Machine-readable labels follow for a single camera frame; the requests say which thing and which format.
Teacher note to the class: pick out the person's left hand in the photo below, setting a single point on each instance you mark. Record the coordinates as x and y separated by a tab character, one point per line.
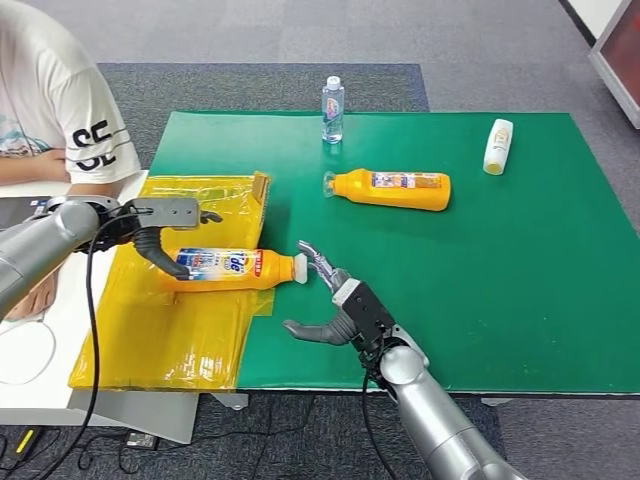
38	301

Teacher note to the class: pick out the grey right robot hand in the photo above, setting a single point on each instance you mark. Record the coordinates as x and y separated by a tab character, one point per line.
320	331

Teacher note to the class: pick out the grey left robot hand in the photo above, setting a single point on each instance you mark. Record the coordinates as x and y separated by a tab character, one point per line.
170	213

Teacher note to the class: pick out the orange detergent bottle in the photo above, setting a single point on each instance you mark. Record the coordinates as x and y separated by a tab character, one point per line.
395	194
235	268

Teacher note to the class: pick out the person's left forearm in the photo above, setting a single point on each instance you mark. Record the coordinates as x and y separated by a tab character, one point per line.
90	190

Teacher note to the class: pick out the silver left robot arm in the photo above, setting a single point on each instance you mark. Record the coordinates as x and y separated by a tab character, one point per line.
40	252

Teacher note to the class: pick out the person's right forearm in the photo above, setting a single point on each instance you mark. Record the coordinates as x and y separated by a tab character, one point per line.
30	169

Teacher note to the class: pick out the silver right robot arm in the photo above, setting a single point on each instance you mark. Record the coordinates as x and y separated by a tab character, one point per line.
435	424

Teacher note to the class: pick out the clear water bottle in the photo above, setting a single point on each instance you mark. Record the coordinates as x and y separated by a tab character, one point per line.
332	112

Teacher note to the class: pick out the small white bottle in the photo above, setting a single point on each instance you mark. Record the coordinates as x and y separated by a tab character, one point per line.
498	146

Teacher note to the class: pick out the white desk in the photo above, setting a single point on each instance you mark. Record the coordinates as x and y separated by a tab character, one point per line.
65	344

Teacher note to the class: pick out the grey laptop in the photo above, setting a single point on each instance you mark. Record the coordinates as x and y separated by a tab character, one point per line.
20	210

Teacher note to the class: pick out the yellow taped cardboard sheet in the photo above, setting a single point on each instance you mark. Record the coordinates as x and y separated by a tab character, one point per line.
150	331

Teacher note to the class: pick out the grey table foot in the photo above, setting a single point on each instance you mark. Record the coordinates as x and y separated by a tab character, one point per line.
230	401
495	401

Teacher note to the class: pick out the green table mat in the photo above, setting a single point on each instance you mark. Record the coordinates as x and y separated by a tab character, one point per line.
450	278

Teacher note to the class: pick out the grey power strip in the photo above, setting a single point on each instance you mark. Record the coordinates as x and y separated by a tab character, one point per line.
141	440

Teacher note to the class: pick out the person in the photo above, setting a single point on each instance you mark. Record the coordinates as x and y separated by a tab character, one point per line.
45	86

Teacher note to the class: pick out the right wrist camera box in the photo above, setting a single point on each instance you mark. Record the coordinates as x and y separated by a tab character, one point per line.
367	314

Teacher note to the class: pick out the red white wall cabinet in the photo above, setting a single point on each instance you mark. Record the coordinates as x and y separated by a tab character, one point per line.
620	60

